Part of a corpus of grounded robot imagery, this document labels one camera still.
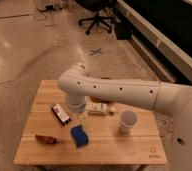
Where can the orange bowl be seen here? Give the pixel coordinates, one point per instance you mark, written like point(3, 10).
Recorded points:
point(97, 100)

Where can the black office chair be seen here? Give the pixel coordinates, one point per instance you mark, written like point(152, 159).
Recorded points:
point(96, 6)

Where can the wooden table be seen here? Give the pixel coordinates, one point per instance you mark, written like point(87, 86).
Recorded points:
point(107, 145)

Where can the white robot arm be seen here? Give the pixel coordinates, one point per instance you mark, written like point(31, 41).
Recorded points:
point(161, 97)

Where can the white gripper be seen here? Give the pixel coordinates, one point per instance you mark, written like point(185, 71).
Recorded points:
point(75, 103)

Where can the power strip with cables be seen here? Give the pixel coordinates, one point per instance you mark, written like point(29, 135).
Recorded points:
point(48, 5)

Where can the blue sponge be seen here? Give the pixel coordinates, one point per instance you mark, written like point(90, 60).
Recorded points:
point(79, 136)

